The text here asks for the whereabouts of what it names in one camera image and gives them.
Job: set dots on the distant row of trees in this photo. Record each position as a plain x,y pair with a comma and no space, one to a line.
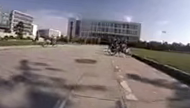
170,47

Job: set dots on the white striped building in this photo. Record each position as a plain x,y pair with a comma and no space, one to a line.
20,21

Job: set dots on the grey concrete slab road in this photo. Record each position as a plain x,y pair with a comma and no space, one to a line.
64,73

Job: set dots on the dark stone kerb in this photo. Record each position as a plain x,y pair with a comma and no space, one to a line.
171,72

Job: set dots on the street lamp pole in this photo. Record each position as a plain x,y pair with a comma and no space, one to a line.
163,35

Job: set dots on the low white building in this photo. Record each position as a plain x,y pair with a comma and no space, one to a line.
50,32

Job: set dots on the dark manhole cover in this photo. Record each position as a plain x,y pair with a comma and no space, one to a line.
85,60

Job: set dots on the grass strip with bushes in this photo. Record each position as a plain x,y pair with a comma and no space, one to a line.
7,42

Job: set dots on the large grey glass building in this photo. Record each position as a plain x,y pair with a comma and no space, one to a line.
108,30

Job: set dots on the group of parked bicycles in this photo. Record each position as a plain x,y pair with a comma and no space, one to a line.
117,48

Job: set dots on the green grass lawn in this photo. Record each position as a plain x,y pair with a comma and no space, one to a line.
176,61

